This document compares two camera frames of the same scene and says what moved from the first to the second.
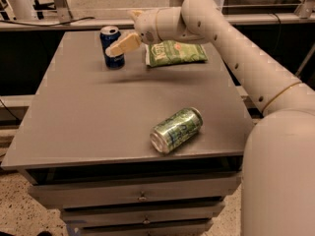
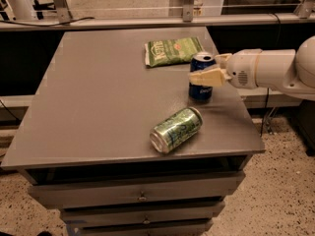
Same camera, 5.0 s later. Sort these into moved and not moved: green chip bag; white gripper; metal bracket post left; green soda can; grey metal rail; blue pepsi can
Moved: white gripper; blue pepsi can
Not moved: green chip bag; green soda can; grey metal rail; metal bracket post left
